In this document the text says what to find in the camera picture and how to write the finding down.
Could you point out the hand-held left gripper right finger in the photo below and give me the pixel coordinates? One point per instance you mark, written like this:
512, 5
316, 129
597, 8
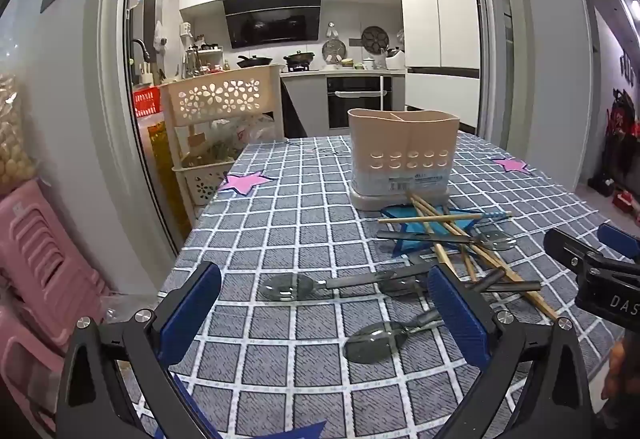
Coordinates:
460, 319

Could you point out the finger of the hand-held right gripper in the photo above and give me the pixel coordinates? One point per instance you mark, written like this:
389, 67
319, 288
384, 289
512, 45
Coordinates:
620, 239
565, 246

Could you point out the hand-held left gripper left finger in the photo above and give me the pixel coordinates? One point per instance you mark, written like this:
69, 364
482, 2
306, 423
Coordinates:
192, 309

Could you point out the wooden chopstick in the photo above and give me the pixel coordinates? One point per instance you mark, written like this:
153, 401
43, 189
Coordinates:
545, 308
505, 269
445, 256
467, 264
435, 218

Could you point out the metal spoon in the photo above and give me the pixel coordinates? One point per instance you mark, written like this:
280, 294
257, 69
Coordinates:
515, 286

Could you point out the beige plastic utensil holder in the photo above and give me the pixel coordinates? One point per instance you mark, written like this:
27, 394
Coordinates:
400, 139

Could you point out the person's right hand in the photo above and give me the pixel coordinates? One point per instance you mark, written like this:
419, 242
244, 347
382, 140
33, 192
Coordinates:
625, 369

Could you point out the red box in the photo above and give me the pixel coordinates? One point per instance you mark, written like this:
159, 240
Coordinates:
625, 203

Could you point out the blue star sticker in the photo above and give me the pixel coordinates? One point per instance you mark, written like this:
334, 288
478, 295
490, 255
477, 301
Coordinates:
305, 431
400, 244

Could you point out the pink star sticker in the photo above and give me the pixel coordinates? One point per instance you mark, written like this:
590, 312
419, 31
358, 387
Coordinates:
245, 181
511, 165

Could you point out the hanging red black garments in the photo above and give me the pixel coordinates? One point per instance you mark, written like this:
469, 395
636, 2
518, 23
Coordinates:
620, 129

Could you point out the grey checked tablecloth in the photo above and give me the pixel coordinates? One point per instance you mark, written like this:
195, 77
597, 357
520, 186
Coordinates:
300, 244

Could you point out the yellow cooking oil jug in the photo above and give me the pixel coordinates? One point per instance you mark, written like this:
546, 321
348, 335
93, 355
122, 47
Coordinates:
162, 169

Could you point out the pink plastic stool stack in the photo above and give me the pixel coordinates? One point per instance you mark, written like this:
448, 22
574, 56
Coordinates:
45, 249

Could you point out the clear plastic bag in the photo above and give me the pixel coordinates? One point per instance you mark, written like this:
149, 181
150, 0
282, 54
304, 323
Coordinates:
250, 131

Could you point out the red plastic basket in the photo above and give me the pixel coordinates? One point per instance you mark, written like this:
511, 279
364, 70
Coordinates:
146, 101

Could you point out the beige flower-cutout basket trolley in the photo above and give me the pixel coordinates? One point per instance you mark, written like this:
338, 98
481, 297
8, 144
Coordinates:
220, 94

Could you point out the white pole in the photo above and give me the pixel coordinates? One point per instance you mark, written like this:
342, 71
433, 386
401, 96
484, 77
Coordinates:
380, 94

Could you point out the black built-in oven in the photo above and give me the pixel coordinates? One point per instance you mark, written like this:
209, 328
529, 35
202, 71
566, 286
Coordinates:
357, 101

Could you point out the grey kitchen counter cabinet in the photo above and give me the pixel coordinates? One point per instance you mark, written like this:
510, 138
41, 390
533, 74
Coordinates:
305, 94

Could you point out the bag of pale round beans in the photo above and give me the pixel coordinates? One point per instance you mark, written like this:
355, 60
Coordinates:
12, 144

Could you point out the white spice rack with bottles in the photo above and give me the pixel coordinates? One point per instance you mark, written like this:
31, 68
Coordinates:
202, 59

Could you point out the white rice cooker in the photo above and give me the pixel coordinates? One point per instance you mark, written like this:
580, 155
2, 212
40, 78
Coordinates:
396, 59

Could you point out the black wok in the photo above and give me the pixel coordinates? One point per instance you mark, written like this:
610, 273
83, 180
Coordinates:
254, 60

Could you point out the white refrigerator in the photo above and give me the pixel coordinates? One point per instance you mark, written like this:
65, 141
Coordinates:
440, 19

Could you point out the black kitchen faucet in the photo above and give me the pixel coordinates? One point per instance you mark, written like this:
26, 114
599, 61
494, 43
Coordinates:
141, 48

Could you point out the white hanging plastic bag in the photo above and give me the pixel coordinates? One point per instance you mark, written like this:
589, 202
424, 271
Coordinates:
160, 39

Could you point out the dark cooking pot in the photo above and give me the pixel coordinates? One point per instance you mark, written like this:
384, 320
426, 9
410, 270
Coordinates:
299, 58

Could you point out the round metal steamer plate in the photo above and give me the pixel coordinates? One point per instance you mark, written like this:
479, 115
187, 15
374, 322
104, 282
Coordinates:
333, 50

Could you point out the black range hood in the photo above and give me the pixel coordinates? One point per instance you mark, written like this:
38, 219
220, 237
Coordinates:
270, 24

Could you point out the wall picture frames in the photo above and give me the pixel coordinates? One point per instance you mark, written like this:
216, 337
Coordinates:
627, 69

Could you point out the wall light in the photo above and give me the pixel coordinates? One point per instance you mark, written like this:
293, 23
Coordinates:
631, 9

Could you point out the dark round wall trivet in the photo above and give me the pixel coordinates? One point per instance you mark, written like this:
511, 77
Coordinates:
376, 39

